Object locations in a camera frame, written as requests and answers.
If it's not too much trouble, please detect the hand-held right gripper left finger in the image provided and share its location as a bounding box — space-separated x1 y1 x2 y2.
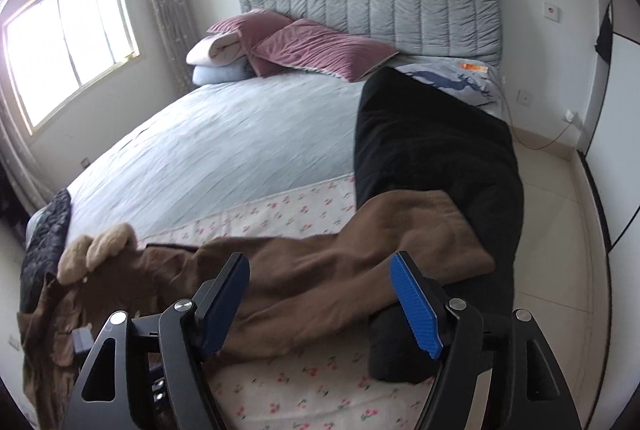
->
60 252 251 430

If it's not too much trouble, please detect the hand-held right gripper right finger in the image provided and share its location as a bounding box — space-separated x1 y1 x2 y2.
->
390 251 583 430

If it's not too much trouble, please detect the brown coat with fur collar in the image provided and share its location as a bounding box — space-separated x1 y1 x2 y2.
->
17 190 496 428

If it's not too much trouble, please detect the floral bed quilt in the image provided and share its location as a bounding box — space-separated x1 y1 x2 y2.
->
135 175 441 430

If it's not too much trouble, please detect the black garment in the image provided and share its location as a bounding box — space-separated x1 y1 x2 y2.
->
352 67 525 383

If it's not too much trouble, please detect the pale bed sheet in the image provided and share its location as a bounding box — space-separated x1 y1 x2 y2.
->
25 70 501 261

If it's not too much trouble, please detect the dark quilted jacket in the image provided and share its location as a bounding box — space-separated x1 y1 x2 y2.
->
20 187 73 313

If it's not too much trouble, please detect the deer printed pillow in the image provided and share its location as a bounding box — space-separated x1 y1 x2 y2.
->
395 57 503 118

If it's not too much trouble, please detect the light blue pillow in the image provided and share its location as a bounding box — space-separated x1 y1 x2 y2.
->
191 62 256 85

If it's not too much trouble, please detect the white folded quilt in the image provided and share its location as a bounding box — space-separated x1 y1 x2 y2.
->
186 32 251 68

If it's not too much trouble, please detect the pink velvet pillow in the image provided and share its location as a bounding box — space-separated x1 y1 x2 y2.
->
206 8 296 48
248 18 401 83

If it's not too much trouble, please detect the white and grey wardrobe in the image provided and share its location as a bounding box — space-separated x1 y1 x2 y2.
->
575 0 640 255

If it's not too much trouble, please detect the window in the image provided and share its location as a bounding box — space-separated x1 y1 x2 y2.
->
2 0 141 135

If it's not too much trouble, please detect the orange cable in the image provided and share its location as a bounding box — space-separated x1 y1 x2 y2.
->
500 74 573 151

